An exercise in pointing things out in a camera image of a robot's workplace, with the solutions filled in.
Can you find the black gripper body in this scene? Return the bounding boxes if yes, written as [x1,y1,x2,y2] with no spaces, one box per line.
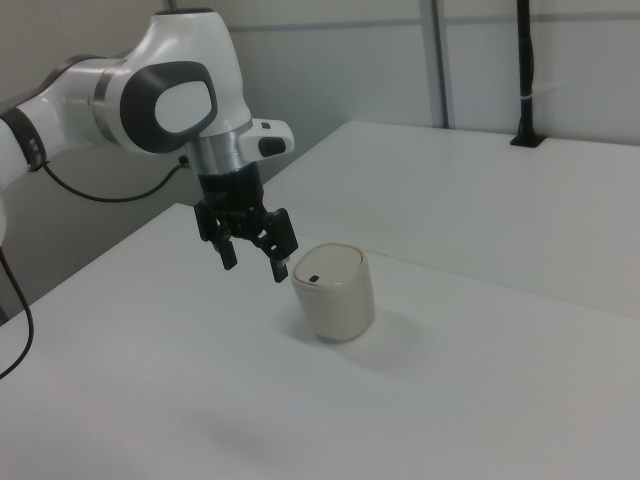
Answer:
[197,165,267,222]

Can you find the small cream trash can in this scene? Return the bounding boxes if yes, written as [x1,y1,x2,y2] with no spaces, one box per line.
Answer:
[290,242,376,344]

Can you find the grey partition post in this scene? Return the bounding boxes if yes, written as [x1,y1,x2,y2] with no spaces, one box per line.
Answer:
[426,0,450,129]

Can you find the black pole with base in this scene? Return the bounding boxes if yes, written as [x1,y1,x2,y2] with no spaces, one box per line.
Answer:
[509,0,547,149]

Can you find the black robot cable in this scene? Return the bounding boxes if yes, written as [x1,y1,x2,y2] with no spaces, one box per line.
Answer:
[0,153,191,381]

